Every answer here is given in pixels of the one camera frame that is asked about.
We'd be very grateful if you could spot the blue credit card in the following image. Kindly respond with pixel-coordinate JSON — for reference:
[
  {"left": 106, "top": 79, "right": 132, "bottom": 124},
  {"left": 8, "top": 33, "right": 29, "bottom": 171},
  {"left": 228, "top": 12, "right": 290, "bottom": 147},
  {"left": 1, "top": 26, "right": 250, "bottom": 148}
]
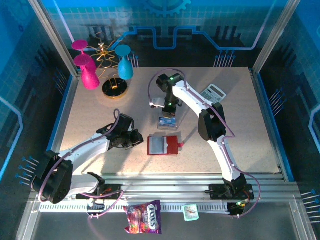
[{"left": 158, "top": 116, "right": 177, "bottom": 126}]

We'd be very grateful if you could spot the red leather card holder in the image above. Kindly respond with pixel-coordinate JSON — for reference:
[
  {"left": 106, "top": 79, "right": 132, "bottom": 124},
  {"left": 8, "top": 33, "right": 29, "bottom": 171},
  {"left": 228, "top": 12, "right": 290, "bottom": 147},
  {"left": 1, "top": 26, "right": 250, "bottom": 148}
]
[{"left": 146, "top": 135, "right": 185, "bottom": 156}]

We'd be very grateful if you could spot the grey desk calculator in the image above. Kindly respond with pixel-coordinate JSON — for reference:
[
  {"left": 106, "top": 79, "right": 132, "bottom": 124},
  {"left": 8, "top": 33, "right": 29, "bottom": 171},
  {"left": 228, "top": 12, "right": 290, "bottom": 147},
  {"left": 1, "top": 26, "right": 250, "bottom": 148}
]
[{"left": 199, "top": 83, "right": 227, "bottom": 103}]

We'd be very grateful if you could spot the blue goblet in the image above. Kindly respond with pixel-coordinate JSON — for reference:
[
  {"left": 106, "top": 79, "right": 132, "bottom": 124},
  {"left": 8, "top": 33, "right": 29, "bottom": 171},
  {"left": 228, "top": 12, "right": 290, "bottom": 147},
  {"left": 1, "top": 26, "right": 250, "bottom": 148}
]
[{"left": 114, "top": 44, "right": 134, "bottom": 80}]

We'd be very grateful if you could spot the black control board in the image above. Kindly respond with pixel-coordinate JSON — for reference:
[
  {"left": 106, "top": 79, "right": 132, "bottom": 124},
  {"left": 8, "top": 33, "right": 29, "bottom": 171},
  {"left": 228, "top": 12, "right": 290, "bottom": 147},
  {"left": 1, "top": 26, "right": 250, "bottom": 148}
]
[
  {"left": 227, "top": 201, "right": 247, "bottom": 218},
  {"left": 86, "top": 199, "right": 106, "bottom": 217}
]

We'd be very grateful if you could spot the pink goblet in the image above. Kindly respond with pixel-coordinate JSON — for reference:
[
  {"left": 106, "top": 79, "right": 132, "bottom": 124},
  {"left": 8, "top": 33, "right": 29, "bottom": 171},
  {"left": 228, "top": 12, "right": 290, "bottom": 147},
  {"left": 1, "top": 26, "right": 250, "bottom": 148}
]
[{"left": 73, "top": 54, "right": 101, "bottom": 90}]

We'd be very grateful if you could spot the purple candy bag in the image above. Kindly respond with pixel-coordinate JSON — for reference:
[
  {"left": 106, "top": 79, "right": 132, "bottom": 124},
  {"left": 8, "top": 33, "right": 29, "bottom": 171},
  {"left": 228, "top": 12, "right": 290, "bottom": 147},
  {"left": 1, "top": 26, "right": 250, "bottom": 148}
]
[{"left": 122, "top": 199, "right": 163, "bottom": 235}]

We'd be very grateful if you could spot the grey metal shelf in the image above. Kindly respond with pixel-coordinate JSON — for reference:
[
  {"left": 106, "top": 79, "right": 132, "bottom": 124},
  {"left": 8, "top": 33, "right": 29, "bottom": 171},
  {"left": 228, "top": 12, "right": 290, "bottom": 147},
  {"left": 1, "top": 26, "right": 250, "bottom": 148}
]
[{"left": 16, "top": 194, "right": 317, "bottom": 240}]

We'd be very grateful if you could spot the small teal alarm clock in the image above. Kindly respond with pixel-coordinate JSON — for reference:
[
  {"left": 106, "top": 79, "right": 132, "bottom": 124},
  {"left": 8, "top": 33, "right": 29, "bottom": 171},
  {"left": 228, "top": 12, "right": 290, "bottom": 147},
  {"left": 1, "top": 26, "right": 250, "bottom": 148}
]
[{"left": 182, "top": 203, "right": 200, "bottom": 222}]

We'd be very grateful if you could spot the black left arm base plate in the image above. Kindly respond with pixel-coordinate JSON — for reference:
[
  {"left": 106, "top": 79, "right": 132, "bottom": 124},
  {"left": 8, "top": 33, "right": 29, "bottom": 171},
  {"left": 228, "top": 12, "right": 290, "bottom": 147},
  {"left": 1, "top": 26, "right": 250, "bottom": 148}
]
[{"left": 76, "top": 183, "right": 122, "bottom": 201}]

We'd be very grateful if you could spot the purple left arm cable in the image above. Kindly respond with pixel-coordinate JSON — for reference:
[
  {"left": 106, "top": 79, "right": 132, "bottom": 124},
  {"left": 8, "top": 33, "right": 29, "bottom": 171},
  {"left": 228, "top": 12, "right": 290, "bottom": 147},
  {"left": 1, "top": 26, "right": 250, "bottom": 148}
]
[{"left": 37, "top": 108, "right": 125, "bottom": 221}]

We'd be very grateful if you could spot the gold wire glass rack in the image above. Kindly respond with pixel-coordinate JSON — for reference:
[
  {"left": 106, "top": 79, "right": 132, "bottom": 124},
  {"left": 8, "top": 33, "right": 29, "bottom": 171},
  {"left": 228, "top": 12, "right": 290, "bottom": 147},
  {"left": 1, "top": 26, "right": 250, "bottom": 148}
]
[{"left": 89, "top": 31, "right": 130, "bottom": 100}]

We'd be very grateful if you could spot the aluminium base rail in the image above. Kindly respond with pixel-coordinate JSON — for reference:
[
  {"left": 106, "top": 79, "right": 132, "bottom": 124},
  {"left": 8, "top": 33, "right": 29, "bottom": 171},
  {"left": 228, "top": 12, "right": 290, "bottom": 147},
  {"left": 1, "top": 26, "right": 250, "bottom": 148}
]
[{"left": 29, "top": 172, "right": 301, "bottom": 203}]

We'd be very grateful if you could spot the aluminium side rail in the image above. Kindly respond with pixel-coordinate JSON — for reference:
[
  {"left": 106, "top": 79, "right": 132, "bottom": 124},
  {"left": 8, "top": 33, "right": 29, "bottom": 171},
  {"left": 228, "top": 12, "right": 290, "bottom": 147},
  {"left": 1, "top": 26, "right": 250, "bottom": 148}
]
[
  {"left": 37, "top": 72, "right": 82, "bottom": 182},
  {"left": 249, "top": 68, "right": 296, "bottom": 182}
]

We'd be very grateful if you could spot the white slotted cable duct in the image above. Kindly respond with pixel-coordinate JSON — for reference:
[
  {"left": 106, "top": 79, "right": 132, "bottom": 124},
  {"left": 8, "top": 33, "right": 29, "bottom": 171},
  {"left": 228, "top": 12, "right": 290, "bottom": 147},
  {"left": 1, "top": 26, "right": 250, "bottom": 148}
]
[{"left": 38, "top": 202, "right": 232, "bottom": 214}]

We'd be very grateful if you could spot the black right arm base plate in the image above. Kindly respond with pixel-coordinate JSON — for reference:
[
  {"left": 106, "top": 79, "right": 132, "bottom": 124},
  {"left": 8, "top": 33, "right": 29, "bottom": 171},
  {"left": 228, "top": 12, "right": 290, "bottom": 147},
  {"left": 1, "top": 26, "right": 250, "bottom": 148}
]
[{"left": 208, "top": 183, "right": 255, "bottom": 201}]

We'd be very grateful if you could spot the aluminium frame post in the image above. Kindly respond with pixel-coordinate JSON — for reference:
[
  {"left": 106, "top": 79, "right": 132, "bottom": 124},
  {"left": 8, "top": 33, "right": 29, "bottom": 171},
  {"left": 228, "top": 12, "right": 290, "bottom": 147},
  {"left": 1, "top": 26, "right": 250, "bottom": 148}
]
[
  {"left": 251, "top": 0, "right": 301, "bottom": 73},
  {"left": 27, "top": 0, "right": 81, "bottom": 78}
]

